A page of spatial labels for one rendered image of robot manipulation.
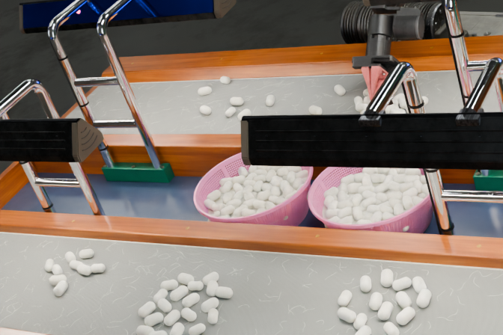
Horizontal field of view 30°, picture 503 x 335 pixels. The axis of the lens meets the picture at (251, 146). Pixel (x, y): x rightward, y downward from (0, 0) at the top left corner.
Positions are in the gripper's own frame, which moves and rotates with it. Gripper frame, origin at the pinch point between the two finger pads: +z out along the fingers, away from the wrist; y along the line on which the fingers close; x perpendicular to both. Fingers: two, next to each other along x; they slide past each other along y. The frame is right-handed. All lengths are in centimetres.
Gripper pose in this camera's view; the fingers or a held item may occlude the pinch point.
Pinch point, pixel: (372, 97)
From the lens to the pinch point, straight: 220.4
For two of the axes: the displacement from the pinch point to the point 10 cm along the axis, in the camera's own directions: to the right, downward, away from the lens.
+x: 5.1, 2.4, 8.3
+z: -1.4, 9.7, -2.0
